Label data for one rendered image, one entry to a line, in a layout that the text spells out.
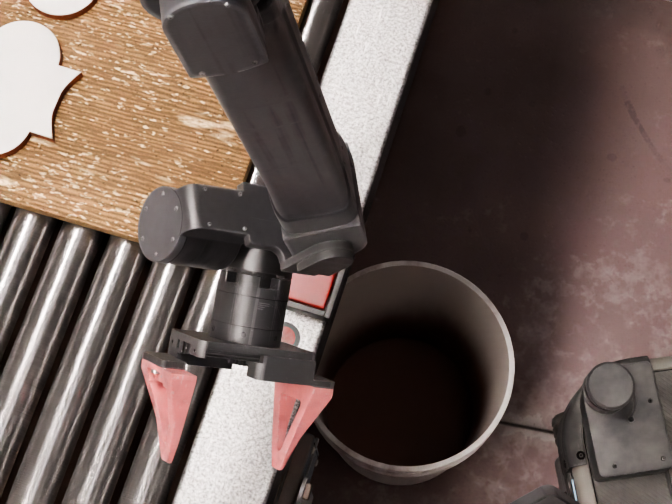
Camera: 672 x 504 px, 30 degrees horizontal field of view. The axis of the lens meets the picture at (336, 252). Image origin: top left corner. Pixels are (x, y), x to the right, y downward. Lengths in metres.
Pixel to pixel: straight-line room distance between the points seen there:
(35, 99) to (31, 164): 0.07
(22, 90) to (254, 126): 0.58
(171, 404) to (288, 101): 0.31
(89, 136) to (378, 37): 0.31
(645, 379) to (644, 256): 0.40
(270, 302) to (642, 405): 0.99
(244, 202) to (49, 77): 0.41
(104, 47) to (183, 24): 0.74
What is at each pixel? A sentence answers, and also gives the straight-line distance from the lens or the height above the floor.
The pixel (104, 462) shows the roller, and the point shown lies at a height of 0.92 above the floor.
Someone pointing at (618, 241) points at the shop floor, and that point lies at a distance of 2.23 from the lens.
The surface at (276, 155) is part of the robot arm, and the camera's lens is 0.79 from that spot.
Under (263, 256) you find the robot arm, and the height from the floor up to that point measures 1.17.
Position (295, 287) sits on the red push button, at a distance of 1.20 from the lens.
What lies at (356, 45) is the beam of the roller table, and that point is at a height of 0.92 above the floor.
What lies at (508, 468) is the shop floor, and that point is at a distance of 2.12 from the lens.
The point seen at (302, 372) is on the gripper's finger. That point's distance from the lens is 0.99.
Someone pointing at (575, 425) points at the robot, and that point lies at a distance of 1.89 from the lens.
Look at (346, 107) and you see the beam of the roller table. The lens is 1.28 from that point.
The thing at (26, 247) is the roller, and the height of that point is 0.92.
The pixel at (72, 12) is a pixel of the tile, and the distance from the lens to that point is 1.32.
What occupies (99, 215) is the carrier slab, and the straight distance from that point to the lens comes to 1.24.
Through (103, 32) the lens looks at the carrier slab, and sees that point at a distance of 1.32.
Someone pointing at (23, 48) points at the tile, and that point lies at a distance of 1.32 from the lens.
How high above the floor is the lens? 2.08
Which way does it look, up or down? 73 degrees down
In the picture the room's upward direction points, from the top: 4 degrees counter-clockwise
